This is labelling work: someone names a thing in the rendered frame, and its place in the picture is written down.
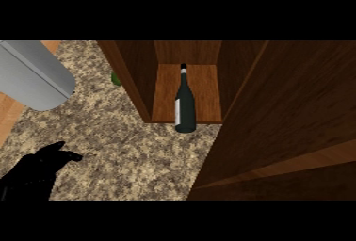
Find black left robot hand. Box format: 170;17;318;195
0;140;85;201

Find dark green wine bottle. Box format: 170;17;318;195
175;63;199;134

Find brown wooden cabinet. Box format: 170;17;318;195
97;40;272;124

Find brown wooden cabinet door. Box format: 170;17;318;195
187;40;356;201

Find grey rounded appliance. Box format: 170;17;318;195
0;40;79;112

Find small green object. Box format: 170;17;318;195
110;71;123;87

